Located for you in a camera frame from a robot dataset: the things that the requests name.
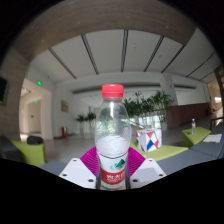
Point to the red floor cabinet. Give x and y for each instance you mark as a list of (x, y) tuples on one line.
[(64, 132)]

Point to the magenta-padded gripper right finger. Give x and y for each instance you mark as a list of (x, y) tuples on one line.
[(148, 173)]

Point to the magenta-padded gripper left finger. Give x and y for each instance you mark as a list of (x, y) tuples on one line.
[(76, 173)]

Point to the group of potted plants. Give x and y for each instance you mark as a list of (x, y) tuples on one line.
[(150, 106)]

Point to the dark grey ottoman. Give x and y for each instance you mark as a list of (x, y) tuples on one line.
[(8, 150)]

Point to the small lime green table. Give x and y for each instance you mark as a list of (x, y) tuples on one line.
[(198, 136)]

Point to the wall-mounted black screen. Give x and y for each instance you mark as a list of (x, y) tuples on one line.
[(3, 89)]

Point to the green exit sign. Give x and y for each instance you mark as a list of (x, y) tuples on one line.
[(39, 83)]

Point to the yellow white leaflet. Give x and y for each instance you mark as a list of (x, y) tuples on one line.
[(212, 138)]

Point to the black bag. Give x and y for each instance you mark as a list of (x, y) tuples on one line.
[(35, 140)]

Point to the large lime green table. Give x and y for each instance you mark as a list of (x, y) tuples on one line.
[(170, 152)]

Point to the clear red-capped water bottle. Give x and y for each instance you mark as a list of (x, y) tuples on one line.
[(112, 146)]

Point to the lime green cube seat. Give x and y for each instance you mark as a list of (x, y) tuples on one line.
[(31, 153)]

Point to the small clear water bottle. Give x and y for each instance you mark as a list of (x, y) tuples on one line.
[(193, 126)]

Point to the framed wall picture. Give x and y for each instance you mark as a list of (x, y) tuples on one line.
[(64, 106)]

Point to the white red blue geometric box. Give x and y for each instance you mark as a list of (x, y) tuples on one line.
[(149, 140)]

